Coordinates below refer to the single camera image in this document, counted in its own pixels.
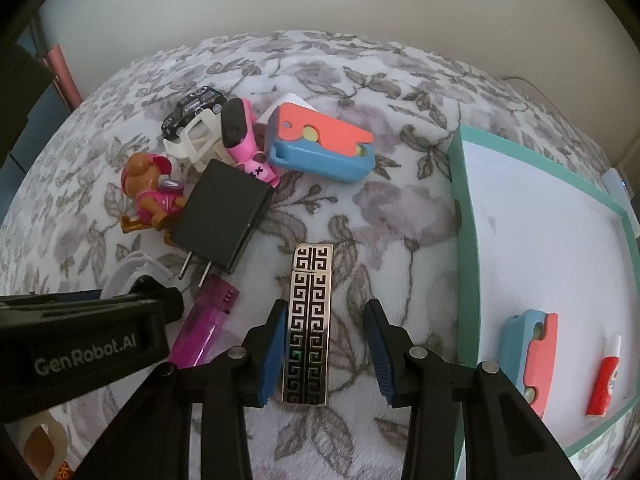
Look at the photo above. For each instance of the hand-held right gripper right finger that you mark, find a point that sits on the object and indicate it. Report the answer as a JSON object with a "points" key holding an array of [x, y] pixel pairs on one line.
{"points": [[380, 362]]}

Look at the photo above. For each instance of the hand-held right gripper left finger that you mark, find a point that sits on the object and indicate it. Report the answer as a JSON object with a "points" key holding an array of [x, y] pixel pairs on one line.
{"points": [[270, 357]]}

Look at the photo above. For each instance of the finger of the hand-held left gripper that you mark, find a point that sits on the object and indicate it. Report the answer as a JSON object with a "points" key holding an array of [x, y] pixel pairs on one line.
{"points": [[162, 304]]}

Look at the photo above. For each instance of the black and silver patterned lighter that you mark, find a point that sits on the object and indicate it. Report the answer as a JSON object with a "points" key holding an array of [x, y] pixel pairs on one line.
{"points": [[307, 325]]}

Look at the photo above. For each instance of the black toy car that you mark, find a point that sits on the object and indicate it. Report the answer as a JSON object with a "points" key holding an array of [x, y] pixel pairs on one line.
{"points": [[192, 107]]}

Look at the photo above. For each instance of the teal cardboard box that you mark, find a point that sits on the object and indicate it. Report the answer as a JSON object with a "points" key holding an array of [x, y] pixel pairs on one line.
{"points": [[545, 240]]}

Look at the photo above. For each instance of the purple translucent lighter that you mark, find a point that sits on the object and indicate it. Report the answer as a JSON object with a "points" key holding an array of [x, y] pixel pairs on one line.
{"points": [[202, 327]]}

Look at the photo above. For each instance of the black power adapter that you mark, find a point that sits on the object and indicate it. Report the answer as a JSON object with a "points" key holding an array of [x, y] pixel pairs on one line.
{"points": [[225, 215]]}

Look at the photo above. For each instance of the brown dog figure pink outfit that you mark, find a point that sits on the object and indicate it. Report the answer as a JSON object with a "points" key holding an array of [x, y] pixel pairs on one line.
{"points": [[150, 192]]}

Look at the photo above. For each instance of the coral and blue plastic toy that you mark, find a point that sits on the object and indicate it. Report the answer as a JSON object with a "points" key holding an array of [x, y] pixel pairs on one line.
{"points": [[320, 150], [530, 360]]}

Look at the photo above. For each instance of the floral blanket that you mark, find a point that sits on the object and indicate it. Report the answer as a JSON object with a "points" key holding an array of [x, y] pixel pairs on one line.
{"points": [[380, 210]]}

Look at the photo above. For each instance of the pink toy with black top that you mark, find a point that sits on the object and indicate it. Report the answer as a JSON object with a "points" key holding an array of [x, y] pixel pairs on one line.
{"points": [[245, 145]]}

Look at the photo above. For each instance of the blue cabinet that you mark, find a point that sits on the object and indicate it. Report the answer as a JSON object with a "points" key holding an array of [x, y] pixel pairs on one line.
{"points": [[30, 135]]}

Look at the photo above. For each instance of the red and white tube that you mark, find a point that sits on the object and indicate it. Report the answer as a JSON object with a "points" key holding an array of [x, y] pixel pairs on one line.
{"points": [[605, 385]]}

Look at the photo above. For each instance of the white paper card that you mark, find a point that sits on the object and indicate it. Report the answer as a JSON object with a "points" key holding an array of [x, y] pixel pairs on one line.
{"points": [[295, 100]]}

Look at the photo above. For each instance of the pink furniture panel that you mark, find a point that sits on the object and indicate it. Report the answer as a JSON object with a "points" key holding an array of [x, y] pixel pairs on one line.
{"points": [[62, 77]]}

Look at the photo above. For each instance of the white electronic device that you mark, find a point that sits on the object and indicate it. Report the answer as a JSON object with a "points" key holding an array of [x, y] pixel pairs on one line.
{"points": [[615, 187]]}

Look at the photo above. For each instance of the white plastic bracket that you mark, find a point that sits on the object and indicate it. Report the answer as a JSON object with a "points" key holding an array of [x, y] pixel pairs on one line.
{"points": [[200, 142]]}

